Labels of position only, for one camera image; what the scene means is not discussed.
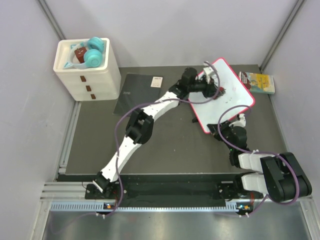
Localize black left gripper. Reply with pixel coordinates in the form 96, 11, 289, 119
188, 76, 222, 100

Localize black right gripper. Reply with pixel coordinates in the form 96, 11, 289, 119
207, 120, 235, 152

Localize pink framed whiteboard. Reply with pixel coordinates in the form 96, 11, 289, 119
189, 57, 255, 134

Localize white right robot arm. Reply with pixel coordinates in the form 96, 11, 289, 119
207, 121, 312, 203

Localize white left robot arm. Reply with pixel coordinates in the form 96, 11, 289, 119
92, 61, 221, 199

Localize yellow green book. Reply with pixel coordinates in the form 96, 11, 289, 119
238, 71, 275, 95

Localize black notebook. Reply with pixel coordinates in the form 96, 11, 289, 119
113, 73, 163, 116

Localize white drawer unit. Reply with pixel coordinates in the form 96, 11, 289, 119
53, 38, 121, 102

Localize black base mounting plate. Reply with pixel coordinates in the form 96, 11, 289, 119
85, 173, 263, 207

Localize teal cat ear headphones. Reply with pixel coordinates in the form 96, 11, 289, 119
63, 37, 105, 70

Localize brown cube toy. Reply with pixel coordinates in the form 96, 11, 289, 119
74, 46, 87, 64

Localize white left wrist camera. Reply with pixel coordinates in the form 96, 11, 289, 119
203, 61, 216, 82

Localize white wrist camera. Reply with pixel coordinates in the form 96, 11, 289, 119
229, 113, 246, 128
203, 61, 216, 82

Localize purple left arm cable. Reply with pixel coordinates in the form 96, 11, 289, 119
96, 60, 221, 217

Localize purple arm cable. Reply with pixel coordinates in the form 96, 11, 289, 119
96, 60, 221, 217
217, 105, 301, 217

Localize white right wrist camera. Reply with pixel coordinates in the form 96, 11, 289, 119
229, 113, 246, 128

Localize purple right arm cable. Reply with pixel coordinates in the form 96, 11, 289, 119
217, 105, 301, 217

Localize grey slotted cable duct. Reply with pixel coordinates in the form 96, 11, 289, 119
50, 201, 252, 213

